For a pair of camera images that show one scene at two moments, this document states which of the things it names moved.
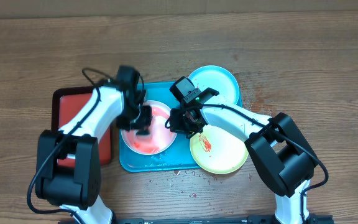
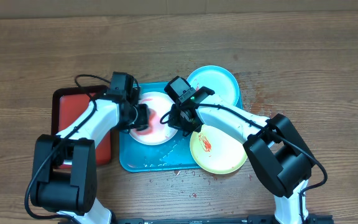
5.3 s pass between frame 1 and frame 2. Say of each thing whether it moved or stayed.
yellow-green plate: stayed
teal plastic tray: moved
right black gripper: stayed
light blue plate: stayed
